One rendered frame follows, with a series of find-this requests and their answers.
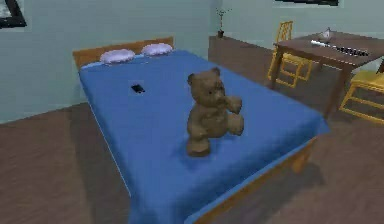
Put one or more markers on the brown teddy bear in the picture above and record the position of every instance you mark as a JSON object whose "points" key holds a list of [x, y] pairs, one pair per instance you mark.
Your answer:
{"points": [[209, 113]]}

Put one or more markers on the brown wooden table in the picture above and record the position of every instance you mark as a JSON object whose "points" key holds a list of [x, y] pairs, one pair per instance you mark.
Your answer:
{"points": [[336, 53]]}

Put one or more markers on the black framed window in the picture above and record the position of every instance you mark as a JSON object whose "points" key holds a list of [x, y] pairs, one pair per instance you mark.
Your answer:
{"points": [[310, 2]]}

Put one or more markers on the grey rounded object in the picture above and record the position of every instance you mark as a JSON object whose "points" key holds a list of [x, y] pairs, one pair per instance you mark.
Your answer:
{"points": [[325, 34]]}

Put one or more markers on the yellow wooden chair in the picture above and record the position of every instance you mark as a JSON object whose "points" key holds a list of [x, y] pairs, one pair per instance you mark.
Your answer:
{"points": [[365, 90], [289, 63]]}

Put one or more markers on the black framed picture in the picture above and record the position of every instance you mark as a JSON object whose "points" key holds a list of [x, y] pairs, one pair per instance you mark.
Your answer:
{"points": [[10, 15]]}

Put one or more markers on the thin potted house plant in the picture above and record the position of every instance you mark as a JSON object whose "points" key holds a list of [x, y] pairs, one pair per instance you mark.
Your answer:
{"points": [[220, 23]]}

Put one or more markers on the grey open laptop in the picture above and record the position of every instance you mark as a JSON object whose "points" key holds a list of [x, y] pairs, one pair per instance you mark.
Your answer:
{"points": [[340, 47]]}

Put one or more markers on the blue wooden bed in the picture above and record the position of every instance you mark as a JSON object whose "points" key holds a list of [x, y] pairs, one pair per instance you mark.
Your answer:
{"points": [[156, 140]]}

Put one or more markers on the lilac pillow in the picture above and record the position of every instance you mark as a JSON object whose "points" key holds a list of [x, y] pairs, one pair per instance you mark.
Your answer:
{"points": [[156, 49], [117, 56]]}

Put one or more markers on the black phone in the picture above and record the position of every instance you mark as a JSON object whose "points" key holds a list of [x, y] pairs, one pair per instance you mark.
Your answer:
{"points": [[137, 88]]}

